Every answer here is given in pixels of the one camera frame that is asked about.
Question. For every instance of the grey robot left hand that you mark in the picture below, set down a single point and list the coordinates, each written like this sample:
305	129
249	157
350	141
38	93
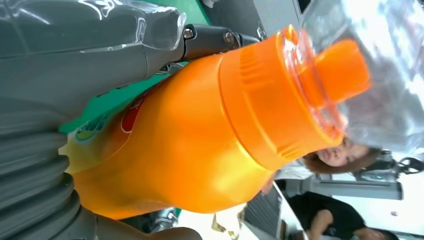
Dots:
73	56

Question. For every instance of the orange detergent bottle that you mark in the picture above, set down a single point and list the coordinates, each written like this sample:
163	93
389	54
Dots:
185	139

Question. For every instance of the white desk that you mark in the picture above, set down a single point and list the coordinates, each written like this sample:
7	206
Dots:
198	225

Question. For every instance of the dark laptop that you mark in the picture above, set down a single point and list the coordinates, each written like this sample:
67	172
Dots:
265	212

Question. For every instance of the person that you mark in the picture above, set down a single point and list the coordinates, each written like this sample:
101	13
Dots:
338	155
334	215

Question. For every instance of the grey machine base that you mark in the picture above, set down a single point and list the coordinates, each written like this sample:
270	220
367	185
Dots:
391	66

